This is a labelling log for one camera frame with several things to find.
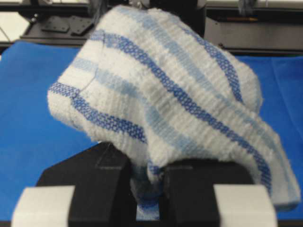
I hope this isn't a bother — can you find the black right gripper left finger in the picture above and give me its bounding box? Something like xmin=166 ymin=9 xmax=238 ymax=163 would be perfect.
xmin=11 ymin=141 xmax=138 ymax=227

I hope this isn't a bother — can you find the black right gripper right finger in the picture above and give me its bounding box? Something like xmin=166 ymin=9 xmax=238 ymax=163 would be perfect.
xmin=158 ymin=158 xmax=277 ymax=227

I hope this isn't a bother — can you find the white blue striped towel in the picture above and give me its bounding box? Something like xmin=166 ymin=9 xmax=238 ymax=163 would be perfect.
xmin=47 ymin=5 xmax=301 ymax=220

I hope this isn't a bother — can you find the blue table mat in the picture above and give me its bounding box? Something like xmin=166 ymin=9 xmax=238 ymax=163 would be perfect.
xmin=0 ymin=42 xmax=303 ymax=221

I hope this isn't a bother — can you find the dark grey equipment box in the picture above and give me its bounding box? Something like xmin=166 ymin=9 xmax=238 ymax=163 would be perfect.
xmin=204 ymin=18 xmax=303 ymax=52

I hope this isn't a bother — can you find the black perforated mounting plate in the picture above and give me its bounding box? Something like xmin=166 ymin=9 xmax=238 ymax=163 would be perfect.
xmin=41 ymin=16 xmax=94 ymax=36

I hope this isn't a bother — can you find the black metal frame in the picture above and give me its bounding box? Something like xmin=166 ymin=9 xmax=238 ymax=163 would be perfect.
xmin=0 ymin=0 xmax=303 ymax=55

